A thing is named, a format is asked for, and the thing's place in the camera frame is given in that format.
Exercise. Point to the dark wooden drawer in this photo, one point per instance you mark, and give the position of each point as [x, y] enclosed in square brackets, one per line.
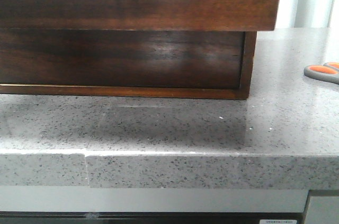
[140, 15]

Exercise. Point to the grey orange handled scissors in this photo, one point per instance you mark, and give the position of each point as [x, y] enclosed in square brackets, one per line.
[327, 72]

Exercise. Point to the dark wooden drawer cabinet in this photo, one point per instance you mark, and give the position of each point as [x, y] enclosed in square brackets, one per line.
[159, 91]

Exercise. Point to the black appliance with label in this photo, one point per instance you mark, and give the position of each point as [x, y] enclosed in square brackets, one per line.
[148, 217]

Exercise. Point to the grey cupboard under counter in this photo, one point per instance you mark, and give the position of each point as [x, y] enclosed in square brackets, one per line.
[86, 199]

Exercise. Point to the grey cupboard door right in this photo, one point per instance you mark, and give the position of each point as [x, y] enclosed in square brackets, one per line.
[321, 207]

